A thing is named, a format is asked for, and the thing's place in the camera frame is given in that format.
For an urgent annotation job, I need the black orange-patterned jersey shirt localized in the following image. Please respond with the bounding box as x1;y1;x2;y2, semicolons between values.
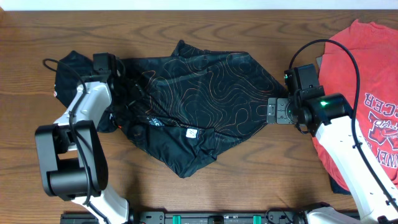
54;39;289;179

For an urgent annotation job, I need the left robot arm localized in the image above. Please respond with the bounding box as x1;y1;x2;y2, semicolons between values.
35;53;134;223

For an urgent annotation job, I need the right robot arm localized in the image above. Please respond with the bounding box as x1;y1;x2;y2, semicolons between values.
267;93;397;223

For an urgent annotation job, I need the dark garment under red shirt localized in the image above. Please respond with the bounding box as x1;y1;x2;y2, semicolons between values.
316;56;351;195

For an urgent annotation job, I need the red printed t-shirt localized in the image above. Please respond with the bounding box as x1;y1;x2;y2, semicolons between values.
319;21;397;184

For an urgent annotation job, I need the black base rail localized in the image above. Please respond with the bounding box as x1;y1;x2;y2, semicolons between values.
60;210;306;224

